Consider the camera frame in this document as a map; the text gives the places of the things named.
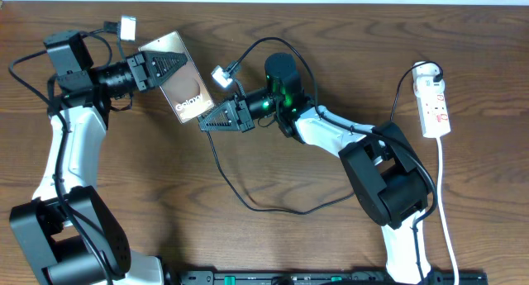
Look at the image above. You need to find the Galaxy S25 Ultra smartphone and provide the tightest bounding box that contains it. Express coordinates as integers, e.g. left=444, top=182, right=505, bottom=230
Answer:
left=139, top=31, right=215, bottom=124

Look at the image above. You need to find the black charging cable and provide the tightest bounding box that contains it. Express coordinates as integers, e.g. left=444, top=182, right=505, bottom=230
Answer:
left=197, top=61, right=445, bottom=216

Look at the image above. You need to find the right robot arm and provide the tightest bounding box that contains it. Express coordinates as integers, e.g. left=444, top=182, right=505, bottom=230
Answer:
left=198, top=53, right=437, bottom=284

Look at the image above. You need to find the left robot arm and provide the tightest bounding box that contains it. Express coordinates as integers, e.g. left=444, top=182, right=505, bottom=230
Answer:
left=9, top=31, right=188, bottom=284

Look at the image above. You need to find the white power strip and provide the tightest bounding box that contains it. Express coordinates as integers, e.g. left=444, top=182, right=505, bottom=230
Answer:
left=412, top=61, right=450, bottom=139

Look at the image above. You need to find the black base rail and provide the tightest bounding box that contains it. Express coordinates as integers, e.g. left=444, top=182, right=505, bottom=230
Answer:
left=164, top=269, right=488, bottom=285

